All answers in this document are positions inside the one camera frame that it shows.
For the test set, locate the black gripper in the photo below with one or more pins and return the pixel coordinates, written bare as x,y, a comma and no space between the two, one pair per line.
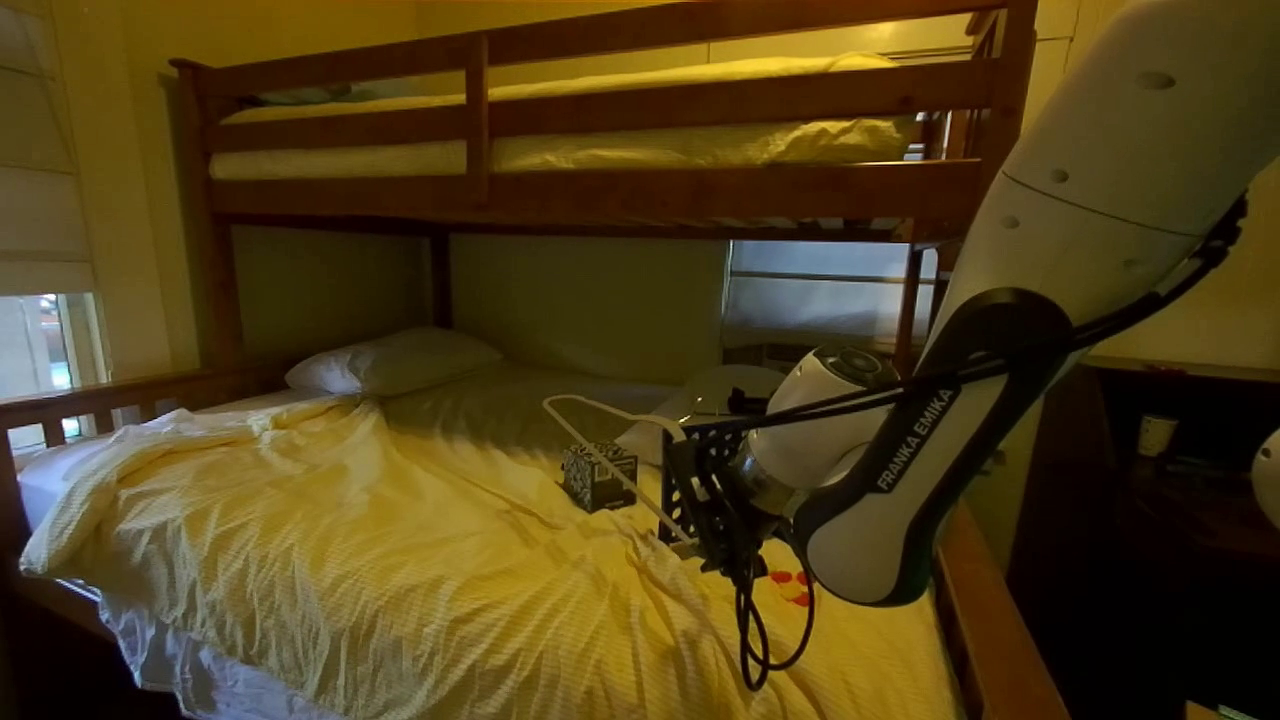
738,557

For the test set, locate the white plastic clothes hanger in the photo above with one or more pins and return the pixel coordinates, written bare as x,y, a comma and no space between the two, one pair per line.
599,430

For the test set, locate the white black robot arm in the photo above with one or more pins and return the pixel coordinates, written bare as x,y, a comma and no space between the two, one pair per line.
1113,202

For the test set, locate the patterned dark cardboard box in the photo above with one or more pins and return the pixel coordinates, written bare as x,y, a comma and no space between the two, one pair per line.
599,480

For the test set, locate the yellow striped bed duvet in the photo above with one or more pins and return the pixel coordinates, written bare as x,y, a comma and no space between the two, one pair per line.
439,572

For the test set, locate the white pillow at headboard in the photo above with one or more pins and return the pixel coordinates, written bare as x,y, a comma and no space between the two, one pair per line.
393,364

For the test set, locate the upper bunk yellow bedding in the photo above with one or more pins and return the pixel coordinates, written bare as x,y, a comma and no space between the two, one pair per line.
652,138

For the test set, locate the dark wooden side cabinet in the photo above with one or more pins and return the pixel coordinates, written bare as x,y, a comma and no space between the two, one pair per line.
1141,563

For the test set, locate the window with roller blind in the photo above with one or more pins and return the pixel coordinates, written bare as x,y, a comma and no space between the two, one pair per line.
48,335

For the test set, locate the wooden bunk bed frame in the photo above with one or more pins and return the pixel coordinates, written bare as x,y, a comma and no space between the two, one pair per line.
404,138

